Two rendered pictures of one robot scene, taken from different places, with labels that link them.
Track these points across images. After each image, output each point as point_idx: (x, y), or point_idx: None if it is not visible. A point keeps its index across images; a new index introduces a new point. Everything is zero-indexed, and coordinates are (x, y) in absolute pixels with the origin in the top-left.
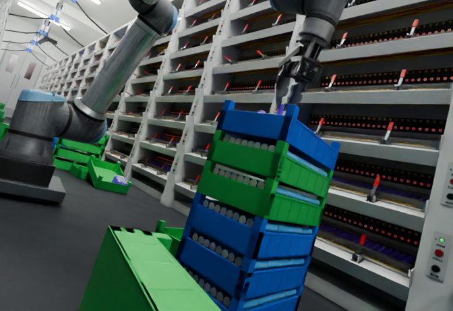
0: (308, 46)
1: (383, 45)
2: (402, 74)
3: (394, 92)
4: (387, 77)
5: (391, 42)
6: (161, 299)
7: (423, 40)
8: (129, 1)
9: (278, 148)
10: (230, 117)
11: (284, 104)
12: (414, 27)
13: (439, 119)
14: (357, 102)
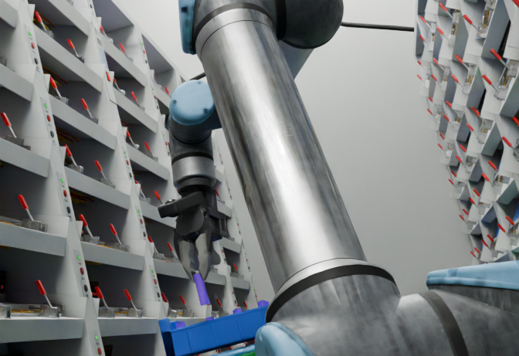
0: (209, 198)
1: (9, 147)
2: (25, 204)
3: (41, 233)
4: None
5: (15, 145)
6: None
7: (32, 157)
8: (321, 23)
9: None
10: None
11: (191, 272)
12: (11, 128)
13: (2, 271)
14: (17, 245)
